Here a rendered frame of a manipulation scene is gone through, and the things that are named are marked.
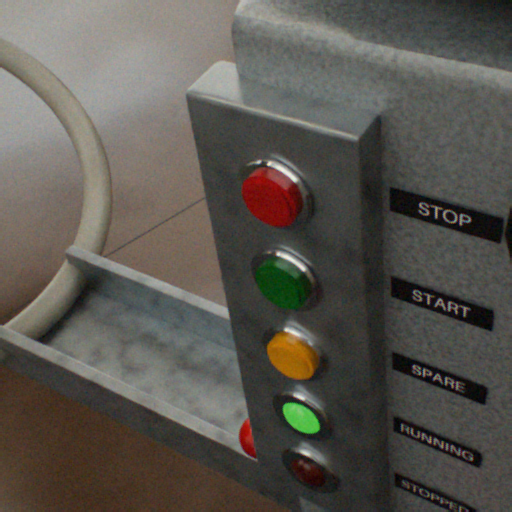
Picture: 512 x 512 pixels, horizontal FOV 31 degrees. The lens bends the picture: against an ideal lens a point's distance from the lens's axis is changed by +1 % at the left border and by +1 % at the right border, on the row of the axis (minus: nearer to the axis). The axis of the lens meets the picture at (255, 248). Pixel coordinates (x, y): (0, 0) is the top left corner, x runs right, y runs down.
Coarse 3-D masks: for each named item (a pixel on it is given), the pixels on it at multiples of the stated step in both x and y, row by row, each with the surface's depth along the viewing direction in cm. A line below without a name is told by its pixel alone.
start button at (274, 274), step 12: (264, 264) 41; (276, 264) 40; (264, 276) 41; (276, 276) 40; (288, 276) 40; (300, 276) 40; (264, 288) 41; (276, 288) 41; (288, 288) 40; (300, 288) 40; (276, 300) 41; (288, 300) 41; (300, 300) 41
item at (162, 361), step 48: (96, 288) 90; (144, 288) 85; (0, 336) 82; (48, 336) 87; (96, 336) 86; (144, 336) 86; (192, 336) 85; (48, 384) 83; (96, 384) 77; (144, 384) 82; (192, 384) 81; (240, 384) 81; (144, 432) 78; (192, 432) 73; (240, 480) 74
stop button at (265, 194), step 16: (256, 176) 37; (272, 176) 37; (256, 192) 37; (272, 192) 37; (288, 192) 37; (256, 208) 38; (272, 208) 37; (288, 208) 37; (272, 224) 38; (288, 224) 38
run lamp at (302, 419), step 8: (288, 408) 48; (296, 408) 47; (304, 408) 47; (288, 416) 48; (296, 416) 48; (304, 416) 47; (312, 416) 47; (296, 424) 48; (304, 424) 48; (312, 424) 47; (312, 432) 48
